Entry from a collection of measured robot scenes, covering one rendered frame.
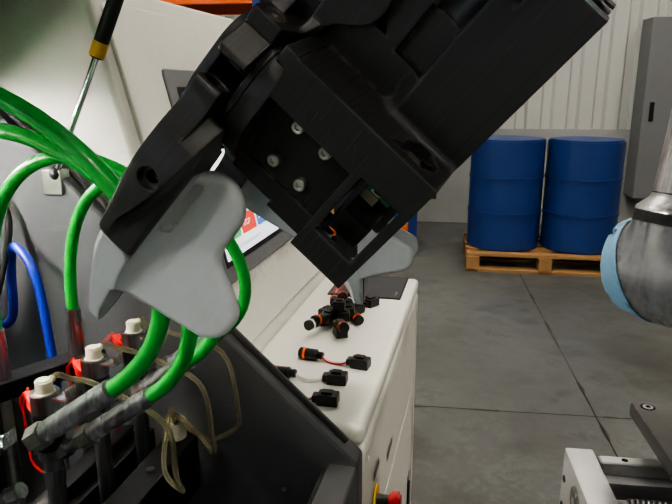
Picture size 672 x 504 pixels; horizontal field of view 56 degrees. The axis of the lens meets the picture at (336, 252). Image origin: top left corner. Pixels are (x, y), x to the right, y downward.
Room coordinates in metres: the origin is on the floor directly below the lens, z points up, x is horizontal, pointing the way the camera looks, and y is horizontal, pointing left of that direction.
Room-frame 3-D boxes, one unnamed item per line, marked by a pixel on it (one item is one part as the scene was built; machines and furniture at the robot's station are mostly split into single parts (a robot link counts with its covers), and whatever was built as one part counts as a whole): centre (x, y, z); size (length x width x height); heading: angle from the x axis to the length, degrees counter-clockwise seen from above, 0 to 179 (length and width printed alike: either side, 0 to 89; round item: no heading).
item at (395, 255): (0.50, -0.03, 1.28); 0.06 x 0.03 x 0.09; 77
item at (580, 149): (5.15, -1.69, 0.51); 1.20 x 0.85 x 1.02; 81
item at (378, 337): (1.12, -0.01, 0.97); 0.70 x 0.22 x 0.03; 167
